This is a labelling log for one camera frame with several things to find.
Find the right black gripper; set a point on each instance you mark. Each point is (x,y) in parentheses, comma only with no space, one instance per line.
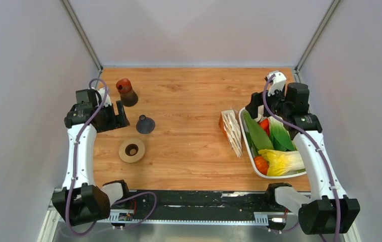
(256,100)

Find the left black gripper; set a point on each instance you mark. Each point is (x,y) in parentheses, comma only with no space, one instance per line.
(117,121)

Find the glass carafe red lid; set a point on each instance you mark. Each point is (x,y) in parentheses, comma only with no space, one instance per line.
(128,96)

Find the dark blue coffee dripper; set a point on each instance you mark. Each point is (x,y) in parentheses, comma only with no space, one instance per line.
(145,125)

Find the wooden ring dripper holder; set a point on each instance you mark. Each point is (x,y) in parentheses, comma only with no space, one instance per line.
(132,150)

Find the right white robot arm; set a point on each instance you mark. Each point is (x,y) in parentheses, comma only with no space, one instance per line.
(328,210)

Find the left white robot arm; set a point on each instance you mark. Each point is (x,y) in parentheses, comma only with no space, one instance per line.
(80,201)

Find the red pepper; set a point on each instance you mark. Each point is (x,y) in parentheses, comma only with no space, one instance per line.
(265,125)

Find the stack of paper filters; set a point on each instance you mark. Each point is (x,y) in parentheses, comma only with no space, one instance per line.
(230,127)

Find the green leaf vegetable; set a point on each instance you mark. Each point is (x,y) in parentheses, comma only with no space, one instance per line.
(258,136)

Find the green bok choy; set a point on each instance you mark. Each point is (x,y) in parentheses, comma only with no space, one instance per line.
(279,136)

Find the orange tomato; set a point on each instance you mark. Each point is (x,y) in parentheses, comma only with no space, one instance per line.
(261,165)

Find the yellow napa cabbage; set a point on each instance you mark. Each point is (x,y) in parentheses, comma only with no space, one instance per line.
(282,162)

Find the white plastic tray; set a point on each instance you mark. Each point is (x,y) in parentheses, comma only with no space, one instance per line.
(251,152)

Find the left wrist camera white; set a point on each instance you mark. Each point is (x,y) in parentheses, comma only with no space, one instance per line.
(103,94)

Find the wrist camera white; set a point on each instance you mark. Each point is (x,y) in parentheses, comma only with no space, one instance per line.
(103,94)
(278,81)

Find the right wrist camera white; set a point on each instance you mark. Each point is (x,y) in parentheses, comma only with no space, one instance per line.
(278,81)

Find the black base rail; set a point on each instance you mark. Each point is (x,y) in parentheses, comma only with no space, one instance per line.
(201,208)

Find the aluminium frame post right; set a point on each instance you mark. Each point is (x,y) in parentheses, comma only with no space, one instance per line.
(317,34)

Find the aluminium frame post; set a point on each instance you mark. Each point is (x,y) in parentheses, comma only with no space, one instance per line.
(69,9)
(317,34)

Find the aluminium frame post left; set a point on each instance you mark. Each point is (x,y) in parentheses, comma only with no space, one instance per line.
(69,9)

